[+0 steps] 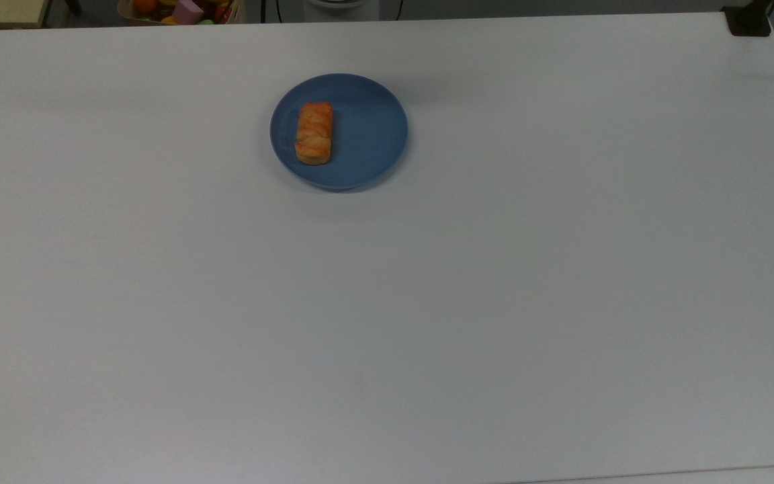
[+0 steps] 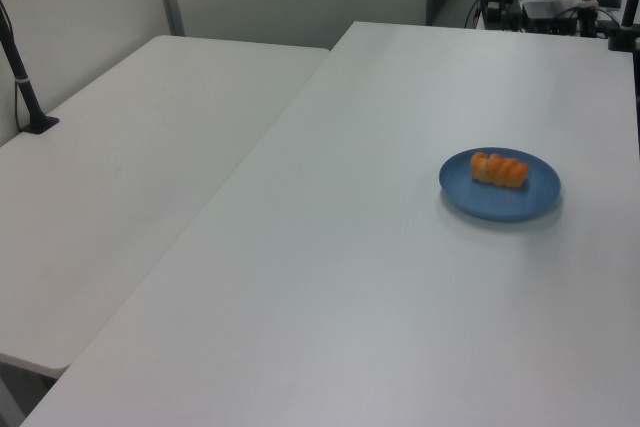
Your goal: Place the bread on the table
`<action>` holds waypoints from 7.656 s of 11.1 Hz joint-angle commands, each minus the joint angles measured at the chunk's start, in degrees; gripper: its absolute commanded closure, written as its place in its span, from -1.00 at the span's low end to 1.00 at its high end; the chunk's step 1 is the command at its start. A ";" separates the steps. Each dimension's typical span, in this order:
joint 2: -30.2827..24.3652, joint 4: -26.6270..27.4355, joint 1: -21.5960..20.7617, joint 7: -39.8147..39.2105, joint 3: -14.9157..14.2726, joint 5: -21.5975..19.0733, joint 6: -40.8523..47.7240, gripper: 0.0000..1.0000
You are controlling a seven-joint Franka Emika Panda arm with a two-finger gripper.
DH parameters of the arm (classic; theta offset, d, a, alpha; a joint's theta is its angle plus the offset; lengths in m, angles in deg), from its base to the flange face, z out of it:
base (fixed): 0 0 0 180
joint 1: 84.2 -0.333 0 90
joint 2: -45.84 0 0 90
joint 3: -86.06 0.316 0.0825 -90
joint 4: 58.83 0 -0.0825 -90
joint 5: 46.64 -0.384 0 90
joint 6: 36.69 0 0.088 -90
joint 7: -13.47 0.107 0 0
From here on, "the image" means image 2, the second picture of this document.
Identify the orange glazed bread roll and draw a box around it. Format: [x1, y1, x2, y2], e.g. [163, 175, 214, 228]
[470, 150, 529, 190]

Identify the blue round plate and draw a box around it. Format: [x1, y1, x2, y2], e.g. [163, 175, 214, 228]
[438, 147, 562, 223]

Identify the grey electronics box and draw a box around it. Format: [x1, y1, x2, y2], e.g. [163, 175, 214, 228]
[519, 0, 581, 36]

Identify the black clamp stand pole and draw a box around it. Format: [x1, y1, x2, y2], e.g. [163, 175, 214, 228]
[607, 0, 640, 53]

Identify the black camera stand pole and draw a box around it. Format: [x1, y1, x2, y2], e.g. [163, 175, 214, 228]
[0, 0, 60, 136]

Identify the thin black stand cable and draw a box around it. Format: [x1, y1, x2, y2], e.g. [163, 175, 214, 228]
[13, 77, 24, 132]

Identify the small black camera mount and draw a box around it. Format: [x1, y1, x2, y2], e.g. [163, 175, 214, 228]
[578, 0, 600, 39]

